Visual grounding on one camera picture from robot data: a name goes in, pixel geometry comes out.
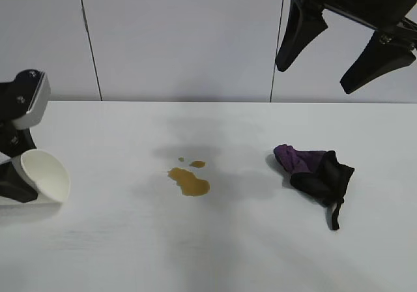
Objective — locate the medium brown coffee puddle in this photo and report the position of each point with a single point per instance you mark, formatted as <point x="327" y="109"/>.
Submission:
<point x="197" y="164"/>

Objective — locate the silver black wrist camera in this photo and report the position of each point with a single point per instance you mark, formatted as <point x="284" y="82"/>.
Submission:
<point x="36" y="106"/>

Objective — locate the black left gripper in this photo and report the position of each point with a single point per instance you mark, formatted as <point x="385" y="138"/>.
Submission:
<point x="8" y="130"/>

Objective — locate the purple and black cloth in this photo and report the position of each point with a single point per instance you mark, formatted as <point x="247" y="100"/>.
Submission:
<point x="325" y="181"/>

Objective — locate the white paper cup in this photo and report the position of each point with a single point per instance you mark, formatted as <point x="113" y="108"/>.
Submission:
<point x="45" y="174"/>

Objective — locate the large brown coffee puddle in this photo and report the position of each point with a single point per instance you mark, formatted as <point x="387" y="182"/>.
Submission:
<point x="192" y="184"/>

